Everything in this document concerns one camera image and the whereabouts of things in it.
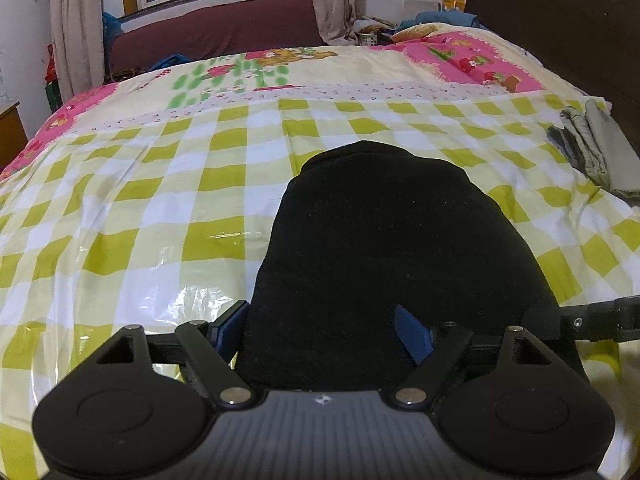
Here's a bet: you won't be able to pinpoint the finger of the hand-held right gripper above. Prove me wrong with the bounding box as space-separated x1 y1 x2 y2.
557 296 640 345

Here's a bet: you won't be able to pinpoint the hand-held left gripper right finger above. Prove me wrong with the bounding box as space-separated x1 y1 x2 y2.
394 304 554 409

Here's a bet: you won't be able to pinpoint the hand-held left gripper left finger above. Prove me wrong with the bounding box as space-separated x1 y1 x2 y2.
95 301 254 407

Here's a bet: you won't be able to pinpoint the black pants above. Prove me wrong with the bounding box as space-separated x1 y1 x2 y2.
235 140 589 394

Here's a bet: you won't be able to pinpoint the grey pants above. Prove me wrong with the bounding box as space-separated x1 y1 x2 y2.
546 99 640 207

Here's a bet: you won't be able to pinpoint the green white checked sheet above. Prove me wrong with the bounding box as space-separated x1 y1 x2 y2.
0 95 640 476

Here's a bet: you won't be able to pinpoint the printed pink yellow quilt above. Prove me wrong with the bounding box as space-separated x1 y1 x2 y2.
0 30 601 182

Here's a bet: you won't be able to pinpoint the blue cloth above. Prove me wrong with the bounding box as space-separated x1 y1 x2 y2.
149 53 190 72

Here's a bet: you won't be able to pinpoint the wooden nightstand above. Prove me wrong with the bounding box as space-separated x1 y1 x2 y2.
0 100 30 172

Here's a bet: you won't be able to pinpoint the dark brown headboard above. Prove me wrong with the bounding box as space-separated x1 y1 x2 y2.
465 0 640 157

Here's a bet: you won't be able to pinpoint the maroon covered sofa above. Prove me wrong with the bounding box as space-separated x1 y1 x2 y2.
107 0 326 79

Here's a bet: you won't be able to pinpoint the orange pillow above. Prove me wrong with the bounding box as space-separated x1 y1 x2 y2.
390 24 444 44

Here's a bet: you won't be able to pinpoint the blue clothes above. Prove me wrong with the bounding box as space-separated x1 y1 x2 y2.
400 10 476 29

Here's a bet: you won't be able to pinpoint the beige curtain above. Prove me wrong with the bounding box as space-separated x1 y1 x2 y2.
306 0 369 47
45 0 109 106

